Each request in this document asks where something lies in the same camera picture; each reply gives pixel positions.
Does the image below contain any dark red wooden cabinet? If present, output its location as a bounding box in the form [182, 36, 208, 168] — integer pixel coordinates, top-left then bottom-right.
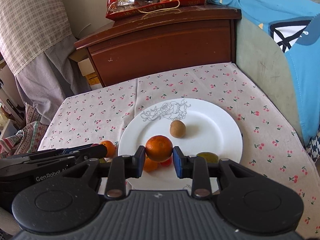
[74, 5, 241, 87]

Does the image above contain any white plate rose drawing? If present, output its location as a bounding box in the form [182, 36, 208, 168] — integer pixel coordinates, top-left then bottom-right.
[117, 97, 244, 192]

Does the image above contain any plaid beige cover cloth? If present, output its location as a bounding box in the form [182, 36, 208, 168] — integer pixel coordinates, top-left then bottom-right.
[1, 0, 72, 75]

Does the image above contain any orange tangerine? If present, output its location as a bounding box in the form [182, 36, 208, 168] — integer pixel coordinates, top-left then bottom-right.
[145, 135, 173, 163]
[100, 140, 116, 158]
[143, 155, 159, 172]

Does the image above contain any blue printed cloth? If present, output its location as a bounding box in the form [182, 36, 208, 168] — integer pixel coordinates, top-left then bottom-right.
[207, 0, 319, 144]

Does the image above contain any green sofa armrest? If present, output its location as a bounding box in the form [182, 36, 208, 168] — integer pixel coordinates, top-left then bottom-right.
[235, 17, 303, 141]

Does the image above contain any cardboard box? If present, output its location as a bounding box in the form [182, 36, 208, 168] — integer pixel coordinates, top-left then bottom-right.
[69, 49, 102, 90]

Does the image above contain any cherry print tablecloth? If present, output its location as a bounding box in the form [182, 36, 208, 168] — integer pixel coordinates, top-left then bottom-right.
[39, 63, 319, 238]

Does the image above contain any striped colourful fabric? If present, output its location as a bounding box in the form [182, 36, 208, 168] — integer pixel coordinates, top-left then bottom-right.
[1, 104, 48, 159]

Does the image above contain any brown kiwi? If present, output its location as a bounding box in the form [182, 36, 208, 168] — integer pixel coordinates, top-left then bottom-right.
[170, 120, 186, 138]

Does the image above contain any red cherry tomato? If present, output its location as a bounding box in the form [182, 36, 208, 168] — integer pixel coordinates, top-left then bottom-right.
[160, 157, 172, 167]

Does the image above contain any green plum fruit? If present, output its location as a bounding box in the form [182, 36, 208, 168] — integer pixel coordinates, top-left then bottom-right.
[197, 152, 219, 164]

